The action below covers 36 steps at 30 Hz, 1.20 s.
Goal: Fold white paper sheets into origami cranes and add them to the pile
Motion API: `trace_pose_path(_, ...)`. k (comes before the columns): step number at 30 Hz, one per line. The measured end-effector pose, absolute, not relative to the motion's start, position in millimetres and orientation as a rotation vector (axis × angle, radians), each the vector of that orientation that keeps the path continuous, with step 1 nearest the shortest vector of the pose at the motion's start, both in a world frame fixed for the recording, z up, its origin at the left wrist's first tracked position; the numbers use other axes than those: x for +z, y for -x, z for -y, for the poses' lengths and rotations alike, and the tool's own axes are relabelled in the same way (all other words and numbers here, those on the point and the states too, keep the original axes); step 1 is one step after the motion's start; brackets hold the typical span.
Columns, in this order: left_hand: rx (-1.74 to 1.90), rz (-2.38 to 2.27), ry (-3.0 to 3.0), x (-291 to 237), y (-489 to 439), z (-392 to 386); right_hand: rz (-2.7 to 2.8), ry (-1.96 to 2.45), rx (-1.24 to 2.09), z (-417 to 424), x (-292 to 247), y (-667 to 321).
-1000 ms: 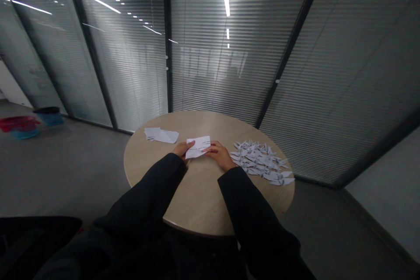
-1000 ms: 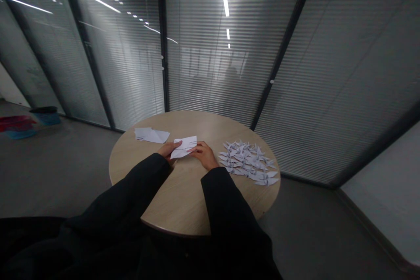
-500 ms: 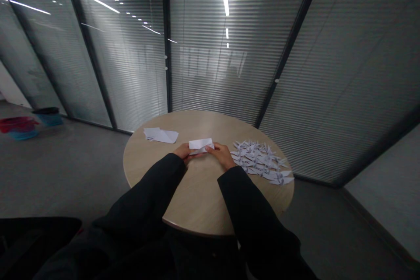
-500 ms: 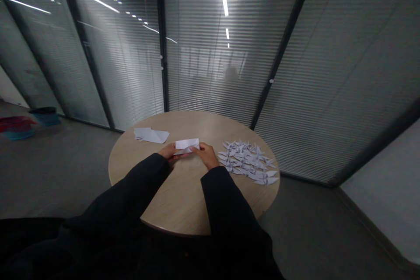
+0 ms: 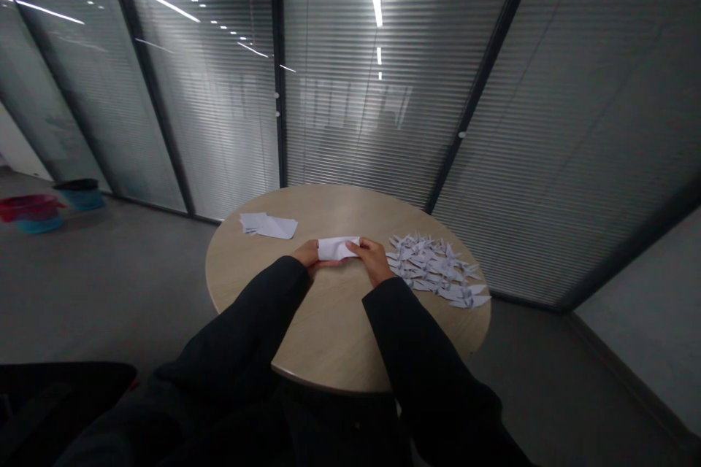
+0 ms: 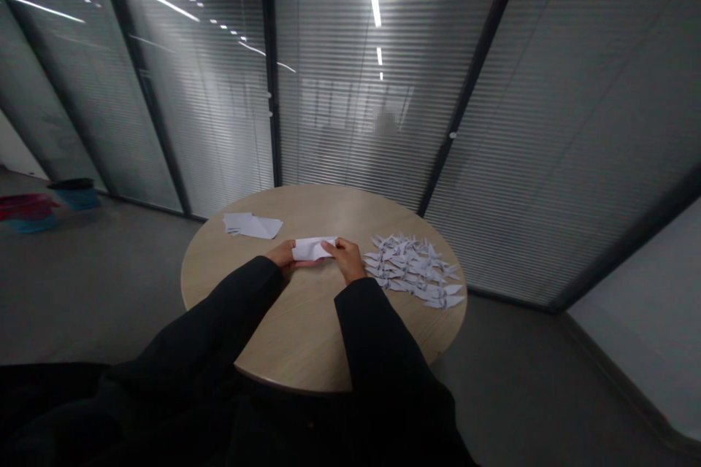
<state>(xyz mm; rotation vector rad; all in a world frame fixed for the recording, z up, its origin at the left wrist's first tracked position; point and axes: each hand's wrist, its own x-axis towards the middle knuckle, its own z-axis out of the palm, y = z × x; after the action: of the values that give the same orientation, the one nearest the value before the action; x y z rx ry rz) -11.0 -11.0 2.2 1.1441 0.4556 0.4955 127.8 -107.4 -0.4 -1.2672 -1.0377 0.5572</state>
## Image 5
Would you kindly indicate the person's right hand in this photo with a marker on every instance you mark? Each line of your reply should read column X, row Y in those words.
column 373, row 261

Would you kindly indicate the stack of white paper squares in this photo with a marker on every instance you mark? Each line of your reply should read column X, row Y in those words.
column 268, row 224

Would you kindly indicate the person's left fingers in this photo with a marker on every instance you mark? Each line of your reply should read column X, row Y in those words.
column 316, row 249

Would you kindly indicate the person's left hand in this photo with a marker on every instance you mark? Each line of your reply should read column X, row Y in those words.
column 305, row 255

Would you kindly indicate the white paper sheet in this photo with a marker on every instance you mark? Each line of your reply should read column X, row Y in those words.
column 335, row 249

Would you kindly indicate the person's body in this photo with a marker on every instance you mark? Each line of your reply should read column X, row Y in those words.
column 306, row 428

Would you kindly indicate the glass partition with blinds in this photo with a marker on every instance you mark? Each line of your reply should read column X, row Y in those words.
column 350, row 78

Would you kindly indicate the round beige wooden table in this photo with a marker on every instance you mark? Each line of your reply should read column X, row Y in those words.
column 350, row 286

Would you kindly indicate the blue bin with red bag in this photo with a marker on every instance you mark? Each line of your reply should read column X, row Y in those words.
column 30, row 213

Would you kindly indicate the blue bin with black bag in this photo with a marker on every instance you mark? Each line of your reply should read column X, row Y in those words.
column 81, row 193

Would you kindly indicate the pile of white paper cranes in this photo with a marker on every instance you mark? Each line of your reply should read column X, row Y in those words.
column 438, row 270

